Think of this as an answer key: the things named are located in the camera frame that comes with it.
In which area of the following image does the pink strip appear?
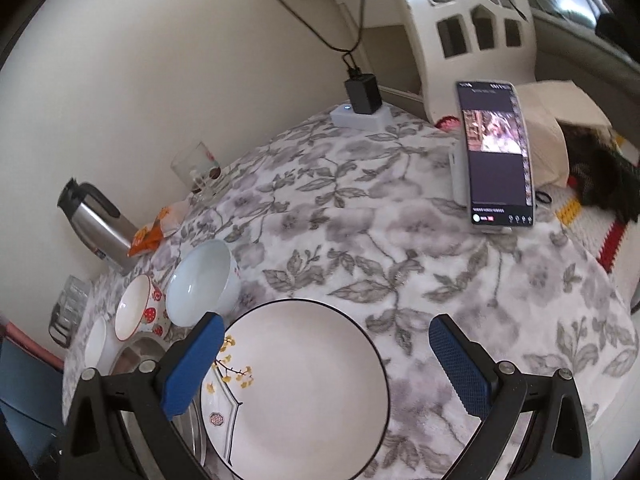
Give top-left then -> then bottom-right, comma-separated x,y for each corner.
0,322 -> 66,366

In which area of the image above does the white bowl with floral print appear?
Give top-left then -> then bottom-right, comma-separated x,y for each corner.
166,239 -> 243,328

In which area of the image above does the glass mug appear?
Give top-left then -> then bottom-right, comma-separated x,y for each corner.
171,141 -> 233,206

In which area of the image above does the orange snack packet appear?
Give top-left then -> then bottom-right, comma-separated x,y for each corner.
127,227 -> 166,258
155,205 -> 188,236

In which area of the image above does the black charger cable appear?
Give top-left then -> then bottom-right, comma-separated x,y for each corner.
267,0 -> 376,78

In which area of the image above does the black cloth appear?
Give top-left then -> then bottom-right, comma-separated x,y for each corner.
562,122 -> 640,223

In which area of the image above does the stainless steel thermos jug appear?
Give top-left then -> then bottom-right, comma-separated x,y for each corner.
56,177 -> 140,276

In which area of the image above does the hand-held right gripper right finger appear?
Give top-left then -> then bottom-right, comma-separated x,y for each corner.
429,314 -> 593,480

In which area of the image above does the white power strip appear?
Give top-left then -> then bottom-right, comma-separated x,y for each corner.
330,101 -> 393,133

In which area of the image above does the grey sofa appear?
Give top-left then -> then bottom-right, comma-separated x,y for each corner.
515,0 -> 640,86

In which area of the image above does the large black-rimmed flower plate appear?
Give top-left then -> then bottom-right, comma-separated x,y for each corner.
200,299 -> 391,480

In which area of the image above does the smartphone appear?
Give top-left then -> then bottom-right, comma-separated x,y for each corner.
455,80 -> 538,228

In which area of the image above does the white shelf unit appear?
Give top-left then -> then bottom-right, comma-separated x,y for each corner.
332,0 -> 536,121

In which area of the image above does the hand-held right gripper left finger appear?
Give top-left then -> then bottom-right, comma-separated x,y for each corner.
60,311 -> 226,480

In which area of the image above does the white paper bag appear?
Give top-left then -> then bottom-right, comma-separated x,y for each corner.
520,80 -> 613,188

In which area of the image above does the plain white dish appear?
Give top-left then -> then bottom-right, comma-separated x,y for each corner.
84,314 -> 113,372

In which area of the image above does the holder with drinking glasses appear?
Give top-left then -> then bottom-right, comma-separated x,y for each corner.
48,275 -> 93,348

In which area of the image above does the yellow red crochet mat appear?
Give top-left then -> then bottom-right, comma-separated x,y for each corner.
535,135 -> 640,271

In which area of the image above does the blue panel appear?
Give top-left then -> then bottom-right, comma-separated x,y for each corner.
0,337 -> 66,441

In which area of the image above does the red patterned bowl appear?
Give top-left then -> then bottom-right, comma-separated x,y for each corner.
114,274 -> 171,342

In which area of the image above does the black power adapter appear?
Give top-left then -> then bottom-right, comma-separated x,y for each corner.
344,74 -> 383,116

